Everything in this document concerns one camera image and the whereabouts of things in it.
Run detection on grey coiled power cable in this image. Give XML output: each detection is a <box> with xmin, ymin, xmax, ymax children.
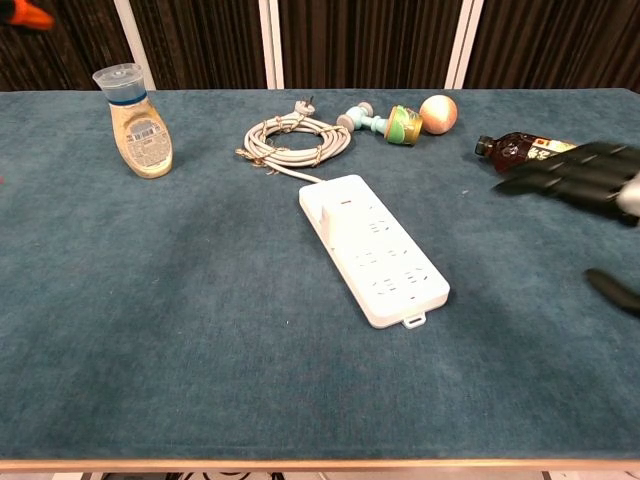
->
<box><xmin>234</xmin><ymin>96</ymin><xmax>352</xmax><ymax>184</ymax></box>

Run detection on teal fabric table mat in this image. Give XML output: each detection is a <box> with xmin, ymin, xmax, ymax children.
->
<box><xmin>0</xmin><ymin>88</ymin><xmax>640</xmax><ymax>461</ymax></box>

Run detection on orange plastic object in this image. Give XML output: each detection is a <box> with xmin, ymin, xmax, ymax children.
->
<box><xmin>0</xmin><ymin>0</ymin><xmax>55</xmax><ymax>30</ymax></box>

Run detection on beige sauce bottle clear cap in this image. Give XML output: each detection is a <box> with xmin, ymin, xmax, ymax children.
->
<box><xmin>92</xmin><ymin>63</ymin><xmax>175</xmax><ymax>180</ymax></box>

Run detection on light blue toy dumbbell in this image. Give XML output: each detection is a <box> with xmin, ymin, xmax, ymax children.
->
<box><xmin>336</xmin><ymin>101</ymin><xmax>389</xmax><ymax>137</ymax></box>

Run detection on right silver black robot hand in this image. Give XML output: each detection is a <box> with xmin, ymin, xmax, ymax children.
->
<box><xmin>492</xmin><ymin>141</ymin><xmax>640</xmax><ymax>319</ymax></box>

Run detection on dark brown sauce bottle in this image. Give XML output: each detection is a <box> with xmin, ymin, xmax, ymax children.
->
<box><xmin>474</xmin><ymin>131</ymin><xmax>584</xmax><ymax>174</ymax></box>

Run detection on white power strip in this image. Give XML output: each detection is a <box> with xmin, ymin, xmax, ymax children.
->
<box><xmin>298</xmin><ymin>173</ymin><xmax>451</xmax><ymax>331</ymax></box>

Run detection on small green printed can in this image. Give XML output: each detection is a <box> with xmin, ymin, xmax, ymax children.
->
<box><xmin>382</xmin><ymin>104</ymin><xmax>425</xmax><ymax>148</ymax></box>

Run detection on round pale onion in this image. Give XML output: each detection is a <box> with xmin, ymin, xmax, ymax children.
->
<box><xmin>418</xmin><ymin>93</ymin><xmax>459</xmax><ymax>135</ymax></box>

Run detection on white partition post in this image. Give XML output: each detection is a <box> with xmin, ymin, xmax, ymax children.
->
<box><xmin>443</xmin><ymin>0</ymin><xmax>485</xmax><ymax>90</ymax></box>
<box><xmin>257</xmin><ymin>0</ymin><xmax>285</xmax><ymax>90</ymax></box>
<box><xmin>113</xmin><ymin>0</ymin><xmax>157</xmax><ymax>92</ymax></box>

